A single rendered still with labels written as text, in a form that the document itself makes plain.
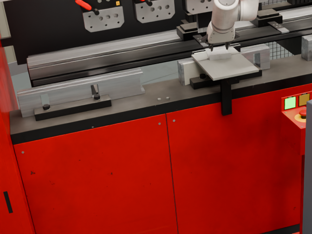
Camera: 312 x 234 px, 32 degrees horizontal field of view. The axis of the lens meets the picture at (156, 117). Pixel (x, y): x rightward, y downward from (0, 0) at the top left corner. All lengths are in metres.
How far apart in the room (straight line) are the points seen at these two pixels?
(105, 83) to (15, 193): 0.55
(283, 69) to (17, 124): 1.11
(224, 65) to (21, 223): 0.99
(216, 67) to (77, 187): 0.73
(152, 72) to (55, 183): 2.60
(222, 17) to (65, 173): 0.87
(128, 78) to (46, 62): 0.41
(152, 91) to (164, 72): 2.41
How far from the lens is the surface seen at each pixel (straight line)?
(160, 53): 2.47
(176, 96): 2.18
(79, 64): 2.41
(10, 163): 2.04
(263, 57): 2.35
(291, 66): 2.40
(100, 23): 2.08
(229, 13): 1.90
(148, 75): 4.61
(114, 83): 2.18
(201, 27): 2.22
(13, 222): 2.18
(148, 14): 2.10
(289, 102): 2.23
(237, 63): 2.12
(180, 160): 2.28
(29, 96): 2.17
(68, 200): 2.27
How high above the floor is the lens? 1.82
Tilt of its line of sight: 28 degrees down
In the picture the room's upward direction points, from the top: 6 degrees counter-clockwise
